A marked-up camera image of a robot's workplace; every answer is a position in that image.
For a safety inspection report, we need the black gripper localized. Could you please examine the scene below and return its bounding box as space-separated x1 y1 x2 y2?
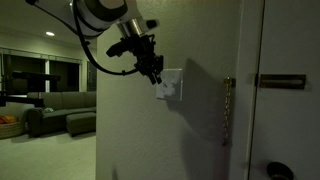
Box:
131 33 165 86

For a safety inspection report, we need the brass door hinge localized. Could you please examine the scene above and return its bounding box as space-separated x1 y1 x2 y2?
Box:
222 76 237 147

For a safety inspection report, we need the grey ottoman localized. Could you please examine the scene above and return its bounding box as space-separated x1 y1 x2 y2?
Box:
65 111 97 137

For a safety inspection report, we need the grey sectional sofa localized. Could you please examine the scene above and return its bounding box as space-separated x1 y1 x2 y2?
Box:
26 91 97 138

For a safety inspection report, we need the black horizontal bar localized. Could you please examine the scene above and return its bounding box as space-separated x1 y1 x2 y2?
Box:
11 70 62 82

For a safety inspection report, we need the white door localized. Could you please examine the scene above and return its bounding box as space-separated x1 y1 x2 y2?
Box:
248 0 320 180

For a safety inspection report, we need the woven basket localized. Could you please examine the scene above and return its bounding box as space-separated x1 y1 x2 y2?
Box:
0 114 27 140

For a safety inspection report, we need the orange cloth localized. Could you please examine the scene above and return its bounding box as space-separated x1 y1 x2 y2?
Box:
0 115 18 125

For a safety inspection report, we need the dark round door knob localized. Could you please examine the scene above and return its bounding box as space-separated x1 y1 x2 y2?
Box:
266 161 295 180

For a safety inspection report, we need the white light switch plate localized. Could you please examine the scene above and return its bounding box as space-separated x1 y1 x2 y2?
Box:
155 68 184 102

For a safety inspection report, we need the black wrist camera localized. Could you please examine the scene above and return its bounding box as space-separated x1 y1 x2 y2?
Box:
105 39 135 58

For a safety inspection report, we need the white door frame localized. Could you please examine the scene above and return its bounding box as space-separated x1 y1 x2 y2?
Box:
229 0 267 180

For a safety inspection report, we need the dark window with frame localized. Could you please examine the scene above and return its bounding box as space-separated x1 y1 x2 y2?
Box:
0 46 98 95

